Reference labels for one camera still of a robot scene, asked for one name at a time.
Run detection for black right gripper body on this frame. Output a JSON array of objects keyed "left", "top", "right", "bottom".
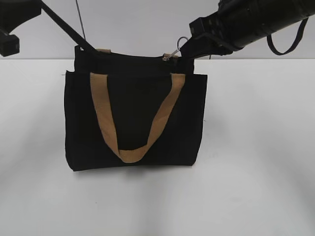
[{"left": 189, "top": 0, "right": 271, "bottom": 49}]

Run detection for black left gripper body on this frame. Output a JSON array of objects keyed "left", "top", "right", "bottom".
[{"left": 0, "top": 0, "right": 42, "bottom": 33}]

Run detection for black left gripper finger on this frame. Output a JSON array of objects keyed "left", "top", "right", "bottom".
[{"left": 40, "top": 0, "right": 98, "bottom": 53}]

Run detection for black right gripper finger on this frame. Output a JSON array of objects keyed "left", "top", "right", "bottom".
[{"left": 180, "top": 31, "right": 233, "bottom": 59}]

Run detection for silver zipper pull ring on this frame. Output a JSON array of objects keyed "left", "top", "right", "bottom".
[{"left": 162, "top": 36, "right": 189, "bottom": 61}]

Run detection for black tote bag tan handles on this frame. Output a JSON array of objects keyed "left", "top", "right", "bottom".
[{"left": 64, "top": 46, "right": 207, "bottom": 171}]

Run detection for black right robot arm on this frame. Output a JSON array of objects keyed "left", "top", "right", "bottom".
[{"left": 180, "top": 0, "right": 315, "bottom": 59}]

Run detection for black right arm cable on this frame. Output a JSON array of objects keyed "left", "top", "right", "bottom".
[{"left": 266, "top": 18, "right": 309, "bottom": 56}]

